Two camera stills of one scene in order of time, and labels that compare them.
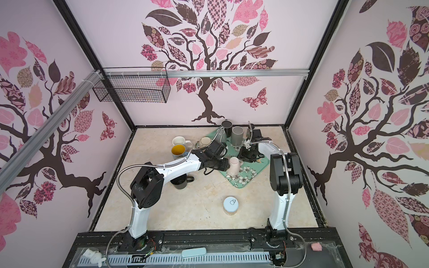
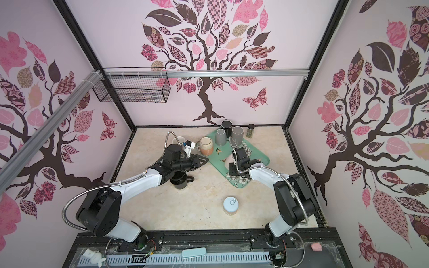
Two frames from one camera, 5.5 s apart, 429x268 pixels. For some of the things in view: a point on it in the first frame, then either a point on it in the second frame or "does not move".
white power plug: x=95 y=257 does not move
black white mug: x=180 y=182 does not move
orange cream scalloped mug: x=203 y=143 does not move
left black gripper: x=225 y=162 to x=198 y=164
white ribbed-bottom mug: x=180 y=140 does not move
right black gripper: x=242 y=156 to x=232 y=172
